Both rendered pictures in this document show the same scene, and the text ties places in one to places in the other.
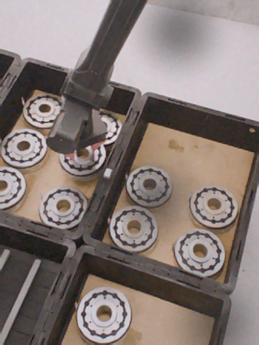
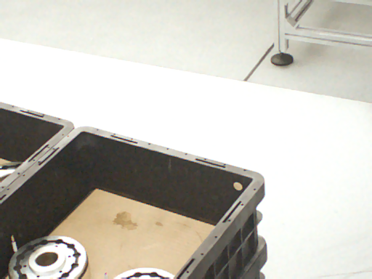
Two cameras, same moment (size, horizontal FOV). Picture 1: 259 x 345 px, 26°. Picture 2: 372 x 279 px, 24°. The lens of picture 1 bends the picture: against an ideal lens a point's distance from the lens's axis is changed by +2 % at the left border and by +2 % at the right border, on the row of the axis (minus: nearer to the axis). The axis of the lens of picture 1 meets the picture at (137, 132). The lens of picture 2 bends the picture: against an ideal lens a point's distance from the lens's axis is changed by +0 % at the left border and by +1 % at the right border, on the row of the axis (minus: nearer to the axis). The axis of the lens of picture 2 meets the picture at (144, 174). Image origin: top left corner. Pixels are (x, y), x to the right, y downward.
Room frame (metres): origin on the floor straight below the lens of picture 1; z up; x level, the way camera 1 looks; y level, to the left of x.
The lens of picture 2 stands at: (-0.15, -0.48, 1.61)
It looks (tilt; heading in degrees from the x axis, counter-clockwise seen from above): 36 degrees down; 22
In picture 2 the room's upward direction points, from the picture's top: 8 degrees counter-clockwise
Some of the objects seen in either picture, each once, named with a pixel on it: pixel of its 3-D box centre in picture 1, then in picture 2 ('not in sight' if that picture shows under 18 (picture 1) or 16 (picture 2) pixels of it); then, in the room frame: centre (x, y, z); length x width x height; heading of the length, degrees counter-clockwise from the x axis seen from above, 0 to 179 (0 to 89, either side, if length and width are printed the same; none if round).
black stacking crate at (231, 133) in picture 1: (179, 192); (91, 273); (0.58, -0.10, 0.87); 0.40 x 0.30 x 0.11; 164
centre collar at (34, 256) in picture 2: (149, 185); (46, 260); (0.60, -0.03, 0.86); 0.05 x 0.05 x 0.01
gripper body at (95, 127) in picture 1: (79, 123); not in sight; (0.65, 0.12, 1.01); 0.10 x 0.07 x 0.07; 119
